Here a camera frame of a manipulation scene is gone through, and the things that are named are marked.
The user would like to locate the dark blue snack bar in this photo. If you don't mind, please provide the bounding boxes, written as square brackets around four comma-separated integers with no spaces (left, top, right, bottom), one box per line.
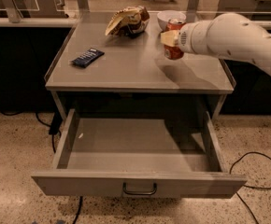
[71,48,104,68]

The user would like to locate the black cable floor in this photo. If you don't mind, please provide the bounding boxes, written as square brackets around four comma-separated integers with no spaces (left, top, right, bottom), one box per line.
[228,151,271,224]
[0,110,84,224]

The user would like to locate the grey cabinet with drawers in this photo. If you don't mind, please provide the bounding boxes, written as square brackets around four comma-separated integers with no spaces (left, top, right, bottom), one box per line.
[46,12,235,117]

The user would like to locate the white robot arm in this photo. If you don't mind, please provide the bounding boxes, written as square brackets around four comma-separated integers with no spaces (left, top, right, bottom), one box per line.
[161,13,271,76]

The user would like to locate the open grey top drawer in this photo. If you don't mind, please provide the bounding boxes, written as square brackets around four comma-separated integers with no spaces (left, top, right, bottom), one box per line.
[32,110,247,198]

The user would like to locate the black cable left floor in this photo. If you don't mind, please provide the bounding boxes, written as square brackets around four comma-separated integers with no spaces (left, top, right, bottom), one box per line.
[0,110,84,224]

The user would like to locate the black cable right floor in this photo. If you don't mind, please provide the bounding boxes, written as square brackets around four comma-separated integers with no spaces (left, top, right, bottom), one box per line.
[228,151,271,224]

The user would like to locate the red coke can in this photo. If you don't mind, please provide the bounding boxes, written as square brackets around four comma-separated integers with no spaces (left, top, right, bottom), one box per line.
[164,18,186,60]

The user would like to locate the black power adapter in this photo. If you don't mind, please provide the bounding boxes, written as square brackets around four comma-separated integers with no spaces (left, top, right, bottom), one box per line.
[49,112,63,135]

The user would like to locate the crumpled chip bag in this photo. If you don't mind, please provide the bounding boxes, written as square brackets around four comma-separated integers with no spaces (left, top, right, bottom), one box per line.
[105,6,150,36]

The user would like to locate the metal drawer handle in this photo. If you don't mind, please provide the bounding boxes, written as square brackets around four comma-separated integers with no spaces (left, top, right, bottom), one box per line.
[122,182,157,196]

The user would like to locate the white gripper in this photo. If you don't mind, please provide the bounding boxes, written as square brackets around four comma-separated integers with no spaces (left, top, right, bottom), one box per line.
[161,21,211,54]

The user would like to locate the white horizontal rail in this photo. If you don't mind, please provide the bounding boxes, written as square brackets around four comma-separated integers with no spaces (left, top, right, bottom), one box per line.
[0,17,271,31]

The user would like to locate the white bowl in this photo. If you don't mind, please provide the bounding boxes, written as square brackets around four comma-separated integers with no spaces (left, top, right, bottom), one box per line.
[157,10,186,31]

